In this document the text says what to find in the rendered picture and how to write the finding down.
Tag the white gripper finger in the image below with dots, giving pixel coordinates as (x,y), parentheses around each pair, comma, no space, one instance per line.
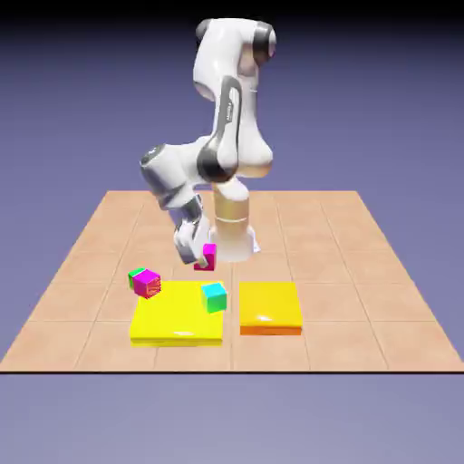
(203,261)

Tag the small green cube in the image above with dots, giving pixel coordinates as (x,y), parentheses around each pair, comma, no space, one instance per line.
(134,274)

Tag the small cyan cube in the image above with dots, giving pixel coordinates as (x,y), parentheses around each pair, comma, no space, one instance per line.
(214,297)

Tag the small magenta cube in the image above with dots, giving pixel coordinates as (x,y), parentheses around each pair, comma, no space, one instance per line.
(146,283)
(208,256)

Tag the large yellow box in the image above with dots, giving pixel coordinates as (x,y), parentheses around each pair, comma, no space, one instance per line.
(177,319)

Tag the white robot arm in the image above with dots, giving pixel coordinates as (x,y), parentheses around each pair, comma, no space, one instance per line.
(232,108)

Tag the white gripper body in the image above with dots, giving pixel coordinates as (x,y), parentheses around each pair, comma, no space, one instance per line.
(188,241)

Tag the large orange box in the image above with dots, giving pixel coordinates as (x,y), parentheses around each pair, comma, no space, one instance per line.
(270,308)

